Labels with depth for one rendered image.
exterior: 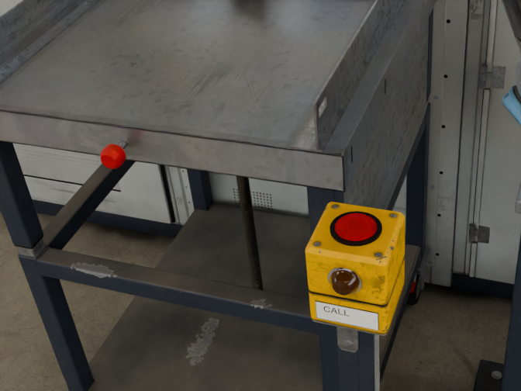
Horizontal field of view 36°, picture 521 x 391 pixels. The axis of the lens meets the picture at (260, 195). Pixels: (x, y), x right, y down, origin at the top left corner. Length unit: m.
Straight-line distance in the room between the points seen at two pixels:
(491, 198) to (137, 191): 0.91
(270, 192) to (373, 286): 1.23
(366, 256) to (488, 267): 1.19
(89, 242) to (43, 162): 0.25
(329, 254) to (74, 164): 1.52
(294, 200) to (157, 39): 0.78
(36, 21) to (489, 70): 0.85
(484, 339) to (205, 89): 1.02
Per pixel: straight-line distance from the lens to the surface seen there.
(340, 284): 0.75
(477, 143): 1.74
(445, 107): 1.71
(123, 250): 2.22
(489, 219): 1.83
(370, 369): 0.89
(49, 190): 2.33
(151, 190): 2.12
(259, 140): 1.01
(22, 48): 1.36
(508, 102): 0.92
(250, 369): 1.62
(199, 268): 1.85
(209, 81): 1.16
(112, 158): 1.06
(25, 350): 2.04
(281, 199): 1.97
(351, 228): 0.77
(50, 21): 1.41
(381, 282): 0.75
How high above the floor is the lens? 1.40
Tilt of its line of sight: 37 degrees down
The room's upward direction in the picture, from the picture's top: 7 degrees counter-clockwise
